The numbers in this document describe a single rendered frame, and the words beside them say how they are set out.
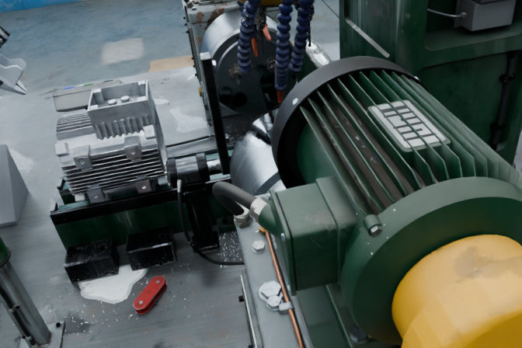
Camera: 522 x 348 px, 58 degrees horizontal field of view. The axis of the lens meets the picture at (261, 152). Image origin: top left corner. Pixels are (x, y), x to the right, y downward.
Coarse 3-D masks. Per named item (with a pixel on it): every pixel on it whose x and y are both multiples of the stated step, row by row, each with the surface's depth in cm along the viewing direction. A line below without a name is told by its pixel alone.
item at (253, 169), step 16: (272, 112) 83; (256, 128) 82; (272, 128) 79; (240, 144) 83; (256, 144) 78; (240, 160) 81; (256, 160) 76; (272, 160) 73; (240, 176) 79; (256, 176) 73; (272, 176) 70; (256, 192) 71
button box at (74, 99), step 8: (72, 88) 119; (80, 88) 119; (88, 88) 120; (96, 88) 120; (56, 96) 119; (64, 96) 119; (72, 96) 119; (80, 96) 120; (88, 96) 120; (56, 104) 119; (64, 104) 119; (72, 104) 119; (80, 104) 120; (88, 104) 120; (64, 112) 125
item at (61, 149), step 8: (144, 128) 97; (152, 128) 97; (144, 136) 97; (152, 136) 97; (56, 144) 95; (64, 144) 95; (56, 152) 95; (64, 152) 95; (160, 184) 104; (80, 200) 102
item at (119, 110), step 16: (144, 80) 103; (96, 96) 101; (112, 96) 104; (128, 96) 100; (144, 96) 97; (96, 112) 95; (112, 112) 95; (128, 112) 96; (144, 112) 97; (96, 128) 96; (112, 128) 97; (128, 128) 98
